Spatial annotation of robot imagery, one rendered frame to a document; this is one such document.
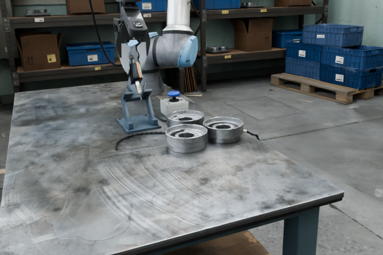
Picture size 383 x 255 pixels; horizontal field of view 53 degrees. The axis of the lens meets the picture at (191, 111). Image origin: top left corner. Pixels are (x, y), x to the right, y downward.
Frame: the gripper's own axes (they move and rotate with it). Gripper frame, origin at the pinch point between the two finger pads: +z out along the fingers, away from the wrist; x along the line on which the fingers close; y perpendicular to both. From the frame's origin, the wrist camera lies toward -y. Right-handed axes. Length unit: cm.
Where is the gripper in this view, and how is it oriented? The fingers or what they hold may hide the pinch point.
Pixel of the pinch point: (134, 69)
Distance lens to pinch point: 110.3
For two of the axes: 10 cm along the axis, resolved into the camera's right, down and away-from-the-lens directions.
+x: -9.1, 1.3, -3.8
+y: -4.0, -3.2, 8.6
